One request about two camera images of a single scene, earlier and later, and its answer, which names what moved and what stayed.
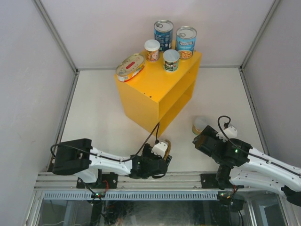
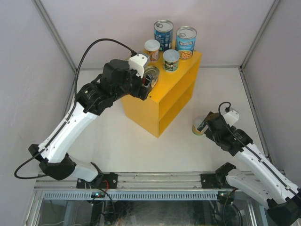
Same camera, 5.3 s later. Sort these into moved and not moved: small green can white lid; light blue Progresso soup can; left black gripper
Moved: left black gripper
Not moved: light blue Progresso soup can; small green can white lid
